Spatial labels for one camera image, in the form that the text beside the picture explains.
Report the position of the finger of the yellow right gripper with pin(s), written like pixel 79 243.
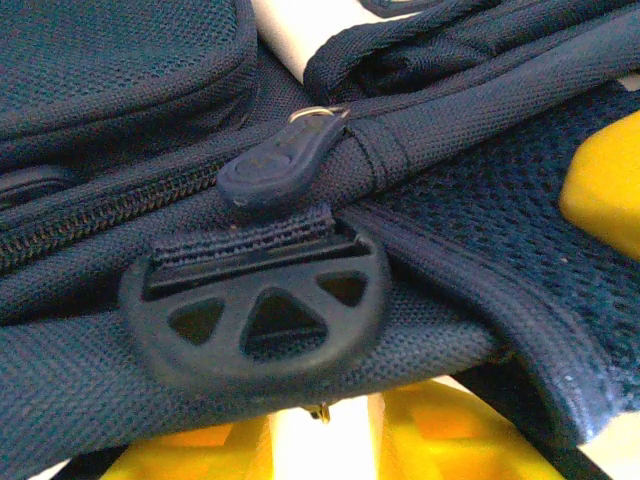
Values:
pixel 605 190

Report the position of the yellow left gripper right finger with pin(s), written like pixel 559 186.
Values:
pixel 440 440

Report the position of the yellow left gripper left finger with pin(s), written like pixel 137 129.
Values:
pixel 200 455

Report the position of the navy blue backpack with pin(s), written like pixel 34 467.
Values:
pixel 350 250

